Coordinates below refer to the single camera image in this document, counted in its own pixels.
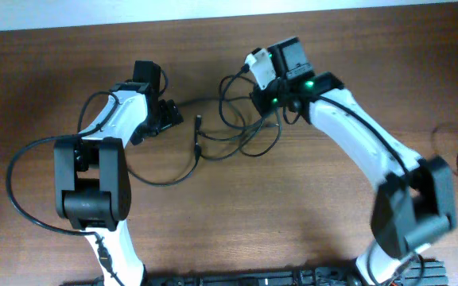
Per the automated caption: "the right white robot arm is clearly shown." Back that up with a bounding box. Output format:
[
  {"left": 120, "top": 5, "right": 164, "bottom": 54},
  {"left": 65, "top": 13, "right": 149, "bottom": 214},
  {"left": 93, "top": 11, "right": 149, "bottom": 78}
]
[{"left": 243, "top": 37, "right": 458, "bottom": 285}]

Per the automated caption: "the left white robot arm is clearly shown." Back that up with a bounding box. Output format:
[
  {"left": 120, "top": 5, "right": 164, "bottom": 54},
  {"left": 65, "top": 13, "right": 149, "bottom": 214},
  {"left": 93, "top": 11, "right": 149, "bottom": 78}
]
[{"left": 54, "top": 60, "right": 183, "bottom": 285}]

